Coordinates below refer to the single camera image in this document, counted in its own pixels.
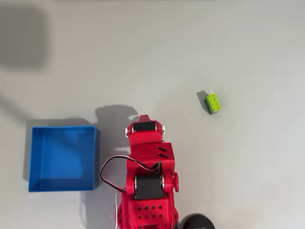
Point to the green lego brick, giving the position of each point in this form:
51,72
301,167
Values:
213,102

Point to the black round object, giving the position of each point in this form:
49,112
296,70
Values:
196,221

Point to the blue square tray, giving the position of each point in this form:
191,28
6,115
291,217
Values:
63,159

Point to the red robot arm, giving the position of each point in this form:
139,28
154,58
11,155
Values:
147,145

